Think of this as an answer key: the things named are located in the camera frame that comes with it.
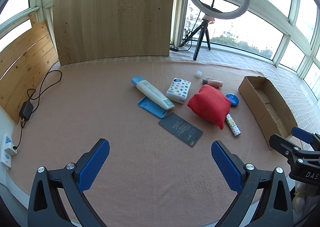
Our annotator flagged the patterned lighter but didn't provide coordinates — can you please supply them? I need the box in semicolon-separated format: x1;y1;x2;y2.
225;114;241;137

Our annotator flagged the blue round tape measure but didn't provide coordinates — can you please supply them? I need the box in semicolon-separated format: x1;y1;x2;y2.
226;93;239;107

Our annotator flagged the red cloth pouch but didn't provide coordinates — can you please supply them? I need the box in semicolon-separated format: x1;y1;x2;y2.
187;85;231;130

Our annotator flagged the dark grey card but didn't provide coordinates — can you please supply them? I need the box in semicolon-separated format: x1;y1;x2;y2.
159;112;203;148

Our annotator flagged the patterned tissue pack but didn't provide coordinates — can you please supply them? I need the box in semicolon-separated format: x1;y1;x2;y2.
165;78;191;104

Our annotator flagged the blue plastic phone stand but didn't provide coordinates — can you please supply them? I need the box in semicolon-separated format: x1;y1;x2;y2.
138;96;169;119

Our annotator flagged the white sunscreen bottle blue cap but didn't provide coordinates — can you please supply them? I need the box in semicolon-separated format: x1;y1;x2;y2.
131;76;175;110

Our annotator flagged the checkered bed sheet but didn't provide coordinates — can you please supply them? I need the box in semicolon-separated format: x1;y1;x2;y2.
62;49;319;133

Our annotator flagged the cardboard box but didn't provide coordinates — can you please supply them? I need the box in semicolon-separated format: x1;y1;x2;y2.
238;76;297;143

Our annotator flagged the white small cap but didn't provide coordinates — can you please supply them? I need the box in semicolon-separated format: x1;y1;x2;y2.
195;71;202;78

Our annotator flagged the black tripod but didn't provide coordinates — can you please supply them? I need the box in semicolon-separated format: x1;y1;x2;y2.
178;15;211;61

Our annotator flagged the pine slatted headboard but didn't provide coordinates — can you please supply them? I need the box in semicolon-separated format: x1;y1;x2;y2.
0;12;58;123

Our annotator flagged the light wooden board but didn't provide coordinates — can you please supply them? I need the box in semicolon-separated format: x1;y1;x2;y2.
53;0;173;65

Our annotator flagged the white wall socket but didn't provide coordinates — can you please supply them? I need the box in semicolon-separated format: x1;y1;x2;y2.
1;134;17;169

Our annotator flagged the black power adapter with cable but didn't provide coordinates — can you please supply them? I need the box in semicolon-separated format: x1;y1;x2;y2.
12;61;62;150

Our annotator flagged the black inline cable controller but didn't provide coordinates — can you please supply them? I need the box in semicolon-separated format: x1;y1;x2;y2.
170;46;178;52

